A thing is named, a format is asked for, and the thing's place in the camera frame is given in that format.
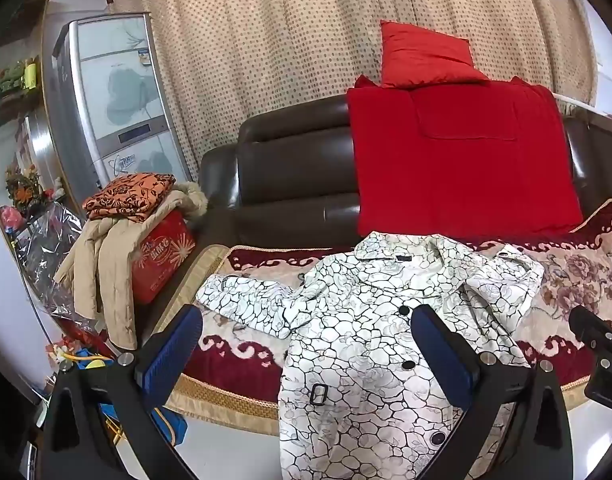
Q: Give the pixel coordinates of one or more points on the red pillow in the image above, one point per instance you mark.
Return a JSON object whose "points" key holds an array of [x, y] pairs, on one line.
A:
{"points": [[426, 57]]}

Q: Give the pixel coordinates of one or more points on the white black-veined coat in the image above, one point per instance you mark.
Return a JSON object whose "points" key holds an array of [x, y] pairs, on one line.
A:
{"points": [[366, 350]]}

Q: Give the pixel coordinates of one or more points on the red printed box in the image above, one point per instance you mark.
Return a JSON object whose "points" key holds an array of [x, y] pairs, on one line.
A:
{"points": [[160, 255]]}

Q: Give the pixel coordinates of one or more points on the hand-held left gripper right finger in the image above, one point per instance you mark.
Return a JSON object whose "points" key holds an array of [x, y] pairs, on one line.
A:
{"points": [[443, 355]]}

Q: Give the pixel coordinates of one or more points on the orange patterned folded cloth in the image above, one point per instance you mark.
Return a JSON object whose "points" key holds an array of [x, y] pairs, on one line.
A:
{"points": [[128, 197]]}

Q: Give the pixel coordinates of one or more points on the brown leather sofa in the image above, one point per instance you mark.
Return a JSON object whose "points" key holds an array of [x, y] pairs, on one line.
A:
{"points": [[286, 170]]}

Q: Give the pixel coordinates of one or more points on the artificial flower bouquet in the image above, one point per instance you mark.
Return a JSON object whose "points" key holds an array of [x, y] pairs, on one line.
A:
{"points": [[23, 187]]}

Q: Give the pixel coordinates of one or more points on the beige padded coat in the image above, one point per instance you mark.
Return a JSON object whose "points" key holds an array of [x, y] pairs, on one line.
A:
{"points": [[113, 265]]}

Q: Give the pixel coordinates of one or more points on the red blanket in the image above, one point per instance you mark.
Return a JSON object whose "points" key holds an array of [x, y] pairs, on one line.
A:
{"points": [[461, 175]]}

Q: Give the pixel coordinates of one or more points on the silver refrigerator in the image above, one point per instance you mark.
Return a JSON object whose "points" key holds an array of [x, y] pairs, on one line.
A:
{"points": [[115, 85]]}

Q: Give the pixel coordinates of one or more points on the floral sofa blanket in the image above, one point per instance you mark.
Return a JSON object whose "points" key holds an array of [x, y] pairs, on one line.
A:
{"points": [[235, 355]]}

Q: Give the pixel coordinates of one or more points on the clear plastic sheet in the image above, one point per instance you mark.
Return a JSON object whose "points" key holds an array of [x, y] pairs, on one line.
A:
{"points": [[45, 255]]}

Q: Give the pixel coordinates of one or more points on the blue bag with yellow trim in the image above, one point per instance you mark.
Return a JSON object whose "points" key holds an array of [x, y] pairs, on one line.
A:
{"points": [[168, 422]]}

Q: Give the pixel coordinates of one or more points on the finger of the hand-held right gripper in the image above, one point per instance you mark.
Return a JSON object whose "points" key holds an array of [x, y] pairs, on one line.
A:
{"points": [[588, 325]]}

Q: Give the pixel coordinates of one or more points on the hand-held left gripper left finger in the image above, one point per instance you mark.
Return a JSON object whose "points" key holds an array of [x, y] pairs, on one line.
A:
{"points": [[170, 355]]}

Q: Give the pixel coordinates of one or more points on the green ornaments on shelf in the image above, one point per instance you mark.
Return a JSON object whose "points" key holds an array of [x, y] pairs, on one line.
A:
{"points": [[8, 80]]}

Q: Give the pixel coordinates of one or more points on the beige dotted curtain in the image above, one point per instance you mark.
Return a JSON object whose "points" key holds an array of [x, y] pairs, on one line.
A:
{"points": [[286, 35]]}

